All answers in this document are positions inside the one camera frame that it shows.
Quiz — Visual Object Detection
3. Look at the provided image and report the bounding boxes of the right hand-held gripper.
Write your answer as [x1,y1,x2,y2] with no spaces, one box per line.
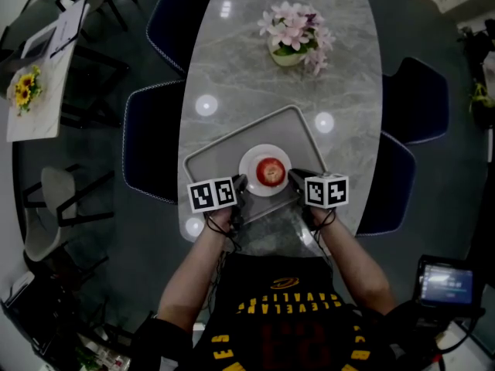
[288,168,350,227]

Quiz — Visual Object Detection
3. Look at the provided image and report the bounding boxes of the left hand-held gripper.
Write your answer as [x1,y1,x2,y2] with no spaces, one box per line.
[187,173,249,230]

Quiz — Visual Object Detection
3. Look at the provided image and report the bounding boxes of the red apple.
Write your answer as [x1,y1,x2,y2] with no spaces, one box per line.
[255,157,287,188]

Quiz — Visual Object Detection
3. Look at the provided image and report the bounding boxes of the white round plate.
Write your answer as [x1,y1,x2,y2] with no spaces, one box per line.
[238,143,292,198]

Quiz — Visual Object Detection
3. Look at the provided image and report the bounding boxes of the person's right forearm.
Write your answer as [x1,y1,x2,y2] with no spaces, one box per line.
[311,206,395,316]

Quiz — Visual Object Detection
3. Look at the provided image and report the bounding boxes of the person's left forearm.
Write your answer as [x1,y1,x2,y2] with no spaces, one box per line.
[156,208,235,334]

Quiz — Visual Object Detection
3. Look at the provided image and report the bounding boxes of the grey serving tray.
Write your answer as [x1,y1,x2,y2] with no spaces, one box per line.
[183,104,329,224]

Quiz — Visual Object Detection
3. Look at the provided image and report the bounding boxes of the dark blue dining chair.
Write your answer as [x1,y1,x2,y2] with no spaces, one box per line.
[354,131,418,237]
[121,79,186,205]
[381,56,450,146]
[145,0,216,79]

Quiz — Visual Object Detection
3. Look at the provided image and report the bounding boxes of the grey marble dining table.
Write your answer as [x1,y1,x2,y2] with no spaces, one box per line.
[176,0,384,258]

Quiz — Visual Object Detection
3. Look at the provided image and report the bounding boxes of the pink flowers in pot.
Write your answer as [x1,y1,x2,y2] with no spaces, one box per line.
[257,0,336,77]

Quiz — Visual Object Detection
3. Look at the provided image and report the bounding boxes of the person's black jersey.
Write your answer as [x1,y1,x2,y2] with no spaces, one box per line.
[133,253,438,371]

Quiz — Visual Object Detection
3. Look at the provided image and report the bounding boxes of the black tablet screen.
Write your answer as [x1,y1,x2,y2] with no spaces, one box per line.
[412,255,484,318]

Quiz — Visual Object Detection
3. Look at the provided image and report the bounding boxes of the green potted plant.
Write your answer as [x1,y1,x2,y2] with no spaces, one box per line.
[468,81,495,114]

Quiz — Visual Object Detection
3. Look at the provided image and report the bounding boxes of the white side table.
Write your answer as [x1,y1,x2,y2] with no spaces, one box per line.
[5,0,90,143]

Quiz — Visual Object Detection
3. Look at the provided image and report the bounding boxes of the white papers with clip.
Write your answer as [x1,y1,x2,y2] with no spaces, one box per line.
[49,0,89,60]

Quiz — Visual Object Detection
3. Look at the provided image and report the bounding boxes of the sunflower bouquet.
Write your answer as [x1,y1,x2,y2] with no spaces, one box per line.
[13,64,43,117]

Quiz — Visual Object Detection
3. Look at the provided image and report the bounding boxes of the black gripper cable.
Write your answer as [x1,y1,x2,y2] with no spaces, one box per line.
[206,213,241,255]
[312,208,337,270]

